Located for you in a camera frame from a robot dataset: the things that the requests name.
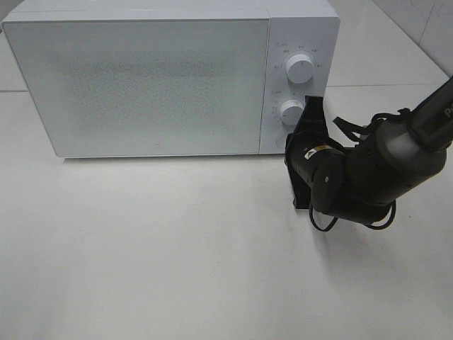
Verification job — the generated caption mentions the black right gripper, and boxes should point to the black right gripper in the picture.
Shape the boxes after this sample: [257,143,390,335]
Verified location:
[285,96,328,209]

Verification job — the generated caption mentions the white microwave knob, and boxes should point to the white microwave knob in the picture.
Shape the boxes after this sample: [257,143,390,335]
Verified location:
[280,100,305,126]
[285,52,314,84]

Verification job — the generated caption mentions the round white door button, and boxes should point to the round white door button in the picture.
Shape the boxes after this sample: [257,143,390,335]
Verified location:
[276,133,292,152]

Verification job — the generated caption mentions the white microwave door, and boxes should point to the white microwave door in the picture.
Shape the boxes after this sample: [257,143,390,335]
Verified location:
[4,20,269,158]

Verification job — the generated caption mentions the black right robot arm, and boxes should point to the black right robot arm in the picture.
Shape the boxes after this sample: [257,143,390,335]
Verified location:
[285,81,452,230]

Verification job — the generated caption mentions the white microwave oven body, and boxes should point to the white microwave oven body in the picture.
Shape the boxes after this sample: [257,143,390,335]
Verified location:
[1,1,340,157]

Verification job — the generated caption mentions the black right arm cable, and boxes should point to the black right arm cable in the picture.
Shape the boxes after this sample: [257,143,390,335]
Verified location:
[308,108,413,233]

